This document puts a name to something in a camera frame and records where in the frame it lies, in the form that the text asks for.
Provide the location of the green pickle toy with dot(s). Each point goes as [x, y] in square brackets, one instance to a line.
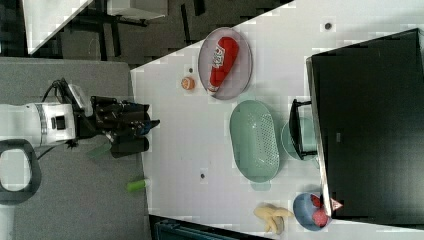
[138, 185]

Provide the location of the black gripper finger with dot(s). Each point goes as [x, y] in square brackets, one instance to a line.
[154, 123]

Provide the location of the orange slice toy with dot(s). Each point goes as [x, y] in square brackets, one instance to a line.
[188, 83]

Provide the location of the red strawberry toy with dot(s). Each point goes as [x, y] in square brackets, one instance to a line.
[319, 217]

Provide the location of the mint green round plate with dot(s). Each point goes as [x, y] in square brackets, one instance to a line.
[307, 137]

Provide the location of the black toaster oven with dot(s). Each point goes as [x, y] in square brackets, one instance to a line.
[367, 103]

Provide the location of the red ketchup bottle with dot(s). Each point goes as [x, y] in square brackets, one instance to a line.
[224, 56]

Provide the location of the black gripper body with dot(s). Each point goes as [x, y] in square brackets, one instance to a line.
[117, 118]

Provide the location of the yellow banana toy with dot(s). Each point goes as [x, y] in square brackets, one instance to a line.
[272, 217]

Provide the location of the green spatula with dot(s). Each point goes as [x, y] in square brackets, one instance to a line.
[99, 151]

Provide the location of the grey round plate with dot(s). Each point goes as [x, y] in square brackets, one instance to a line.
[238, 78]

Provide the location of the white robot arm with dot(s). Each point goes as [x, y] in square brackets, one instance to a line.
[28, 127]

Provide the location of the blue bowl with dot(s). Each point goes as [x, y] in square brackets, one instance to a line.
[303, 210]

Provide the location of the mint green oval strainer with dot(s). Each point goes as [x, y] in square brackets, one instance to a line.
[254, 143]

